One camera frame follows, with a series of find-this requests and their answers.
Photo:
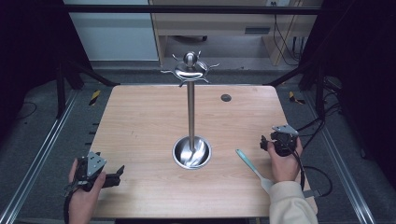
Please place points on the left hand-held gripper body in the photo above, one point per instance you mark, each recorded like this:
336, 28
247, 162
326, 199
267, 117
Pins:
93, 166

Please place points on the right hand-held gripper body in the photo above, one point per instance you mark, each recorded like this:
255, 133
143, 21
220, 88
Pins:
285, 143

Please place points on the steel utensil rack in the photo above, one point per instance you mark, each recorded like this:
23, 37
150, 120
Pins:
190, 109

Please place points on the person's right hand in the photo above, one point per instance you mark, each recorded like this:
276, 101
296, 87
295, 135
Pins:
285, 169

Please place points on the person's left hand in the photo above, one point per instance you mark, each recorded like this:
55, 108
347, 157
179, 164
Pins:
83, 196

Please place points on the yellow black floor tape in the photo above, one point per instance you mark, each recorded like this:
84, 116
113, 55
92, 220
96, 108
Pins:
294, 98
95, 97

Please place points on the dark round table grommet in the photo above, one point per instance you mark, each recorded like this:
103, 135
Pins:
226, 97

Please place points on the black metal stand legs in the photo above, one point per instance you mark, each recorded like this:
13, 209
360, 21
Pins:
319, 90
62, 87

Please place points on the dark curtain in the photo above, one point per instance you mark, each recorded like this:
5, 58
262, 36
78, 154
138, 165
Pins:
28, 62
364, 77

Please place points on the light wooden desk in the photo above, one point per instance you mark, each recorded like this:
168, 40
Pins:
218, 23

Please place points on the white cabinet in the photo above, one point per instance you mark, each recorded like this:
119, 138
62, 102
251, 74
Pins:
115, 37

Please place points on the aluminium floor rail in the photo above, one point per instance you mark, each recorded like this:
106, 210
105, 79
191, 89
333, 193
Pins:
339, 161
40, 149

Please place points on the black horizontal frame bar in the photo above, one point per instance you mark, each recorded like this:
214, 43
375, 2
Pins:
186, 9

